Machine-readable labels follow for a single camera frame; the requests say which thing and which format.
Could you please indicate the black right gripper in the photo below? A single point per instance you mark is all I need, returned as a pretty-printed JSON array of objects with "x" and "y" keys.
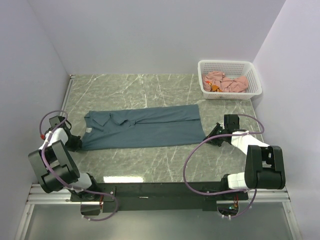
[{"x": 214, "y": 141}]

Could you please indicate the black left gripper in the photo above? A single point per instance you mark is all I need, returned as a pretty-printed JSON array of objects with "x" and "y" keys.
[{"x": 77, "y": 144}]

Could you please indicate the teal blue t shirt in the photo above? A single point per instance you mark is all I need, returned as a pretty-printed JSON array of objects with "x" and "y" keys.
[{"x": 143, "y": 128}]

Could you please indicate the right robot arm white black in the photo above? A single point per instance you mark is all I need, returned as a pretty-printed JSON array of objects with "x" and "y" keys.
[{"x": 264, "y": 164}]

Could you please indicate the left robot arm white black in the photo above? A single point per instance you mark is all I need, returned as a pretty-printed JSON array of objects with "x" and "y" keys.
[{"x": 55, "y": 168}]

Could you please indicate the white plastic mesh basket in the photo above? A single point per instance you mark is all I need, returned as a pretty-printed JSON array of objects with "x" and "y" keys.
[{"x": 232, "y": 69}]

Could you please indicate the pink t shirt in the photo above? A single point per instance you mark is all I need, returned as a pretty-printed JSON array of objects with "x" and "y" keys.
[{"x": 218, "y": 82}]

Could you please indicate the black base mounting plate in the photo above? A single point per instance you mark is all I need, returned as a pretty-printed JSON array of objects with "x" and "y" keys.
[{"x": 150, "y": 196}]

